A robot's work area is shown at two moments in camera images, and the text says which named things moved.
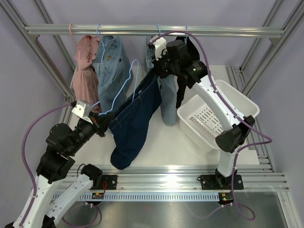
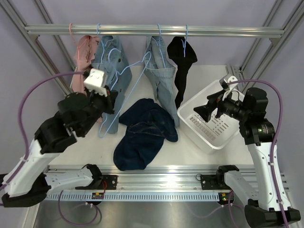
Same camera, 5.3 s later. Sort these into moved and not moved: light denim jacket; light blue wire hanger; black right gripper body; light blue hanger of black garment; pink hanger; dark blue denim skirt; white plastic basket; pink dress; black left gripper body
Moved: light blue wire hanger; black right gripper body; black left gripper body; dark blue denim skirt
Not moved: pink dress; pink hanger; white plastic basket; light denim jacket; light blue hanger of black garment
